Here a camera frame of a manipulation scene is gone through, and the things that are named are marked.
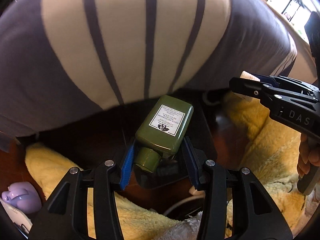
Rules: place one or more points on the lilac plastic toy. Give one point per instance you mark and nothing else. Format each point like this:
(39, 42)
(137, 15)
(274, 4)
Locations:
(23, 196)

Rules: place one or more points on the yellow fluffy blanket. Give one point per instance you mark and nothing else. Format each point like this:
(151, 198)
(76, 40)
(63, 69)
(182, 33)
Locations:
(271, 154)

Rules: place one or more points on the green lotion bottle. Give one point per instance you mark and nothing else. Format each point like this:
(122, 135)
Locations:
(161, 133)

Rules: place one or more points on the white tape roll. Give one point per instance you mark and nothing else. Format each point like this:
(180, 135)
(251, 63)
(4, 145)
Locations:
(243, 86)

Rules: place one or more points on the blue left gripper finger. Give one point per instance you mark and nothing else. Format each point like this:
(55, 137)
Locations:
(265, 79)

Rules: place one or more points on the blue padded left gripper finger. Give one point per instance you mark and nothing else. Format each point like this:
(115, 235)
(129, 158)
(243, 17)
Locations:
(126, 167)
(191, 161)

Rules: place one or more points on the person's right hand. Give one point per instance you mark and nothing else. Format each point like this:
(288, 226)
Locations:
(307, 156)

